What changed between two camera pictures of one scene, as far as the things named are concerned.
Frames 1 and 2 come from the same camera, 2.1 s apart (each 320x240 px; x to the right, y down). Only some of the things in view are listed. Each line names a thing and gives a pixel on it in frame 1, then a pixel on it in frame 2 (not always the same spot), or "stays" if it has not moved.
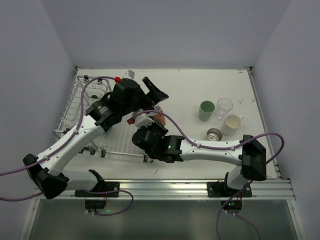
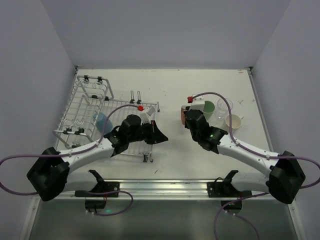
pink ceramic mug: x=160 y=117 -> x=183 y=114
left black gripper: x=152 y=92 -> x=152 y=132
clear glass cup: x=224 y=105 stays
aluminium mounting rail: x=190 y=189 stays
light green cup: x=206 y=109 stays
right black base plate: x=219 y=189 stays
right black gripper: x=157 y=124 -> x=188 y=117
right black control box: x=232 y=205 stays
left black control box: x=95 y=204 stays
